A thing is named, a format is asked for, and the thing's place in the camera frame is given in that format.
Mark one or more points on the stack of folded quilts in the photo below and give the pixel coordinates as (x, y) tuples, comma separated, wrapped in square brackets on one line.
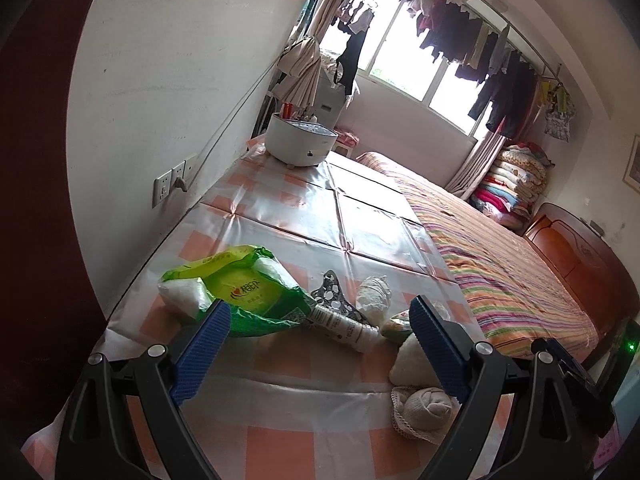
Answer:
[(515, 185)]

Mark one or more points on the green tissue packet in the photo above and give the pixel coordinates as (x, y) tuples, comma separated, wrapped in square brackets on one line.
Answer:
[(240, 287)]

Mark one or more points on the checked plastic tablecloth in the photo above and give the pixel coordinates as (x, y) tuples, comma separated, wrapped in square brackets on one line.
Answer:
[(300, 385)]

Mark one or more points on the white wall socket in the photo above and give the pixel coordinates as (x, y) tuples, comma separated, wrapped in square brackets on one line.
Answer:
[(162, 187)]

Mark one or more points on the row of hanging clothes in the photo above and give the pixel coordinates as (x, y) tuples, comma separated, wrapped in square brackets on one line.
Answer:
[(480, 45)]

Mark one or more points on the white round pen holder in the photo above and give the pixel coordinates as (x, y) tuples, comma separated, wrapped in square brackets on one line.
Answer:
[(295, 142)]

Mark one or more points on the rolled beige sock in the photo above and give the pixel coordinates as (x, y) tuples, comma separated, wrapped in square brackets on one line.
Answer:
[(425, 407)]

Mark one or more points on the bed with striped sheet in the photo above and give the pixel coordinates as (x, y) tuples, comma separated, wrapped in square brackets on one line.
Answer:
[(500, 270)]

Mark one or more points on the dotted grey wrapper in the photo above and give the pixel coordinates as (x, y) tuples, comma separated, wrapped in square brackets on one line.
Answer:
[(330, 290)]

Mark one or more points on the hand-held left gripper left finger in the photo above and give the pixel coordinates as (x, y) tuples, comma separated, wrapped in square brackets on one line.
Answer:
[(202, 355)]

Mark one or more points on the grey white cabinet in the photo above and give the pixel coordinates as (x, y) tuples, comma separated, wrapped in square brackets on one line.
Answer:
[(330, 105)]

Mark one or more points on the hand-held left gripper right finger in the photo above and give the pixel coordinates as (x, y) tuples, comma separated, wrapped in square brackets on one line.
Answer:
[(440, 350)]

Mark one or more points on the window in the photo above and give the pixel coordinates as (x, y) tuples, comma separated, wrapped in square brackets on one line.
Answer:
[(400, 50)]

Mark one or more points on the hanging sock rack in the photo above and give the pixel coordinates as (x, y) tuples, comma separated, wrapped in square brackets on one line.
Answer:
[(355, 12)]

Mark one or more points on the framed picture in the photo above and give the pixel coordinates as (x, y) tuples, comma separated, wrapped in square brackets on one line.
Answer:
[(632, 160)]

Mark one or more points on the clear plastic bag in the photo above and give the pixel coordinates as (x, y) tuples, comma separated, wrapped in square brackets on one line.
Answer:
[(372, 297)]

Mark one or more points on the patterned hanging garment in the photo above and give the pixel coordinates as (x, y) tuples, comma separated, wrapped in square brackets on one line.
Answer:
[(557, 122)]

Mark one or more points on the white plush toy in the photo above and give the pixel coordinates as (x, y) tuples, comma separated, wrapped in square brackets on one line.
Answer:
[(410, 365)]

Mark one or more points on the black hanging garment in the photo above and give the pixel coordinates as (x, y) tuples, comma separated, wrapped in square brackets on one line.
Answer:
[(352, 60)]

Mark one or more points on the dark red door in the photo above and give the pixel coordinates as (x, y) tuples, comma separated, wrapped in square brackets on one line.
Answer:
[(40, 210)]

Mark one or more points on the white cosmetic tube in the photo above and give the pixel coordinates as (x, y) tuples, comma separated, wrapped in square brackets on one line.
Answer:
[(340, 327)]

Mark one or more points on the wooden headboard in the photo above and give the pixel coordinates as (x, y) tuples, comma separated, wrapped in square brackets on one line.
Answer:
[(575, 260)]

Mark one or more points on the green yellow small packet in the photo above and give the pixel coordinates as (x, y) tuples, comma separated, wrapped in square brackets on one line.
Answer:
[(396, 327)]

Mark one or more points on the pink cloth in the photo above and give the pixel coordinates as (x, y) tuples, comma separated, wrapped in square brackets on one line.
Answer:
[(347, 137)]

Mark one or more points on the tied striped curtain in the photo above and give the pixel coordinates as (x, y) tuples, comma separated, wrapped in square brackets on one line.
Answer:
[(300, 70)]

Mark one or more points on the white plug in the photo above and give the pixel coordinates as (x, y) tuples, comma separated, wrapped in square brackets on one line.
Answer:
[(181, 185)]

